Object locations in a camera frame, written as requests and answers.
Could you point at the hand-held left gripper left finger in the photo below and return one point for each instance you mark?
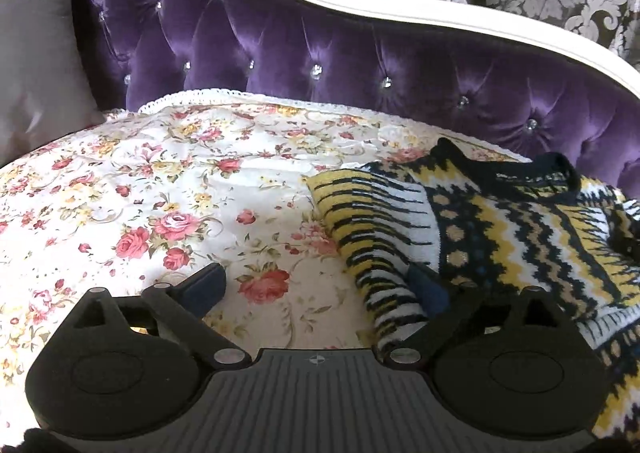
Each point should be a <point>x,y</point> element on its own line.
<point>206,284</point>

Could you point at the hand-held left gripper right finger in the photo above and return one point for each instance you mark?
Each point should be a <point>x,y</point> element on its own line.
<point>427,290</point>

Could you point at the yellow navy patterned knit sweater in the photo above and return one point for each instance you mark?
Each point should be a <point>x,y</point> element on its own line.
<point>505,233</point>

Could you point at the floral quilted blanket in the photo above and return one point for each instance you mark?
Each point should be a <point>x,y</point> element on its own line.
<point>175,193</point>

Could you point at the purple tufted white-framed sofa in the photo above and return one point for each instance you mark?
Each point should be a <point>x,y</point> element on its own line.
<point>310,33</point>

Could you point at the grey cushion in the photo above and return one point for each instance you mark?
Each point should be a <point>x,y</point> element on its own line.
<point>35,53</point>

